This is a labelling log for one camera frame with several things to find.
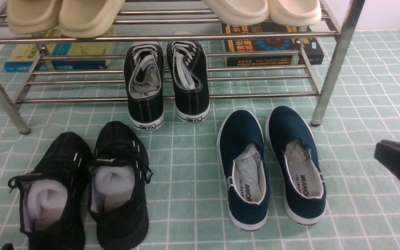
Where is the navy slip-on shoe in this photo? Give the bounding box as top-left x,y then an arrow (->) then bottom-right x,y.
216,110 -> 271,231
265,106 -> 326,226

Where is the black knit sneaker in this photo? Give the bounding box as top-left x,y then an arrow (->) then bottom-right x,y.
8,132 -> 92,250
88,121 -> 153,250

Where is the steel shoe rack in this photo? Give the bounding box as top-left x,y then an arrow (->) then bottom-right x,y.
0,0 -> 365,134

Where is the green checkered floor mat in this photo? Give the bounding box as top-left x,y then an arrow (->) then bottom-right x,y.
0,30 -> 400,250

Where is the cream slipper far right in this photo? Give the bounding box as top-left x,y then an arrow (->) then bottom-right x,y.
267,0 -> 321,26

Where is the cream slipper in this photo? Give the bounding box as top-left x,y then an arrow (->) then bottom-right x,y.
267,0 -> 321,26
203,0 -> 269,26

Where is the black canvas sneaker right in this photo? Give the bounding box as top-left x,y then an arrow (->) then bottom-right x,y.
166,41 -> 210,124

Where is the black canvas sneaker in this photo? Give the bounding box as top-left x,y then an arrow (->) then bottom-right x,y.
123,41 -> 165,131
166,41 -> 210,124

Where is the black canvas sneaker left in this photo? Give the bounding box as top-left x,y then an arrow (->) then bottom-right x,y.
123,41 -> 165,131

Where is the white foam roll right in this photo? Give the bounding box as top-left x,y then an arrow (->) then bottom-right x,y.
94,166 -> 135,212

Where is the white foam roll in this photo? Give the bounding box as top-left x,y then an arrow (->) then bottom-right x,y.
94,166 -> 135,212
26,179 -> 68,231

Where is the beige slipper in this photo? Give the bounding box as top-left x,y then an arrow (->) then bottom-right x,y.
6,0 -> 62,35
59,0 -> 125,39

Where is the white foam roll left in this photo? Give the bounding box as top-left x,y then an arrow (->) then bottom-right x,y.
26,179 -> 68,231

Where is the beige slipper far left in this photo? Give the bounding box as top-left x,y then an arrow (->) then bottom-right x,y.
6,0 -> 62,35

